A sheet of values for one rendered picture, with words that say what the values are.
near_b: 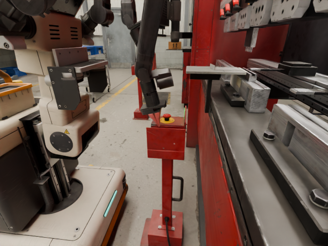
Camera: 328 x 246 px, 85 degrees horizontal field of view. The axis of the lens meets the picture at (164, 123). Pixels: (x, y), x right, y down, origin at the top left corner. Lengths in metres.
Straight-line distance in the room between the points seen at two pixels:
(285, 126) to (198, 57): 1.37
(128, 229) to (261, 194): 1.10
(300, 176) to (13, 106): 1.08
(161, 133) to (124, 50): 7.56
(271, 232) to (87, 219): 0.94
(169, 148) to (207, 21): 1.29
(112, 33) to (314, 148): 8.16
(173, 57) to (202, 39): 6.12
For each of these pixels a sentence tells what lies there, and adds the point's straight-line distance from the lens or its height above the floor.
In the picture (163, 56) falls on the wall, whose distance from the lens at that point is 7.91.
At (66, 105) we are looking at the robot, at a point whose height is 0.90.
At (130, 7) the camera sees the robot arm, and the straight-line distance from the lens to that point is 0.96.
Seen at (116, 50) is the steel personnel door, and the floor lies 0.74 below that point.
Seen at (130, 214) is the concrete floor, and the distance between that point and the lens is 1.46.
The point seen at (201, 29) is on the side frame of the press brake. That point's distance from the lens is 1.79.
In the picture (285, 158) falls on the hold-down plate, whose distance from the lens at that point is 0.46.
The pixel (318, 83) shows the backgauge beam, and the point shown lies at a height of 0.98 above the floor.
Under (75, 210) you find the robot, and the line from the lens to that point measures 1.20.
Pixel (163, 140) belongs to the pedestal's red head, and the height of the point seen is 0.75.
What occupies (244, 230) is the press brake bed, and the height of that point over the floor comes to 0.81.
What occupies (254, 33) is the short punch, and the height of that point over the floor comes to 1.15.
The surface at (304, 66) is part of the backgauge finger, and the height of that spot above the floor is 1.03.
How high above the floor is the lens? 1.13
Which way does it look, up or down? 25 degrees down
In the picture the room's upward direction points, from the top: straight up
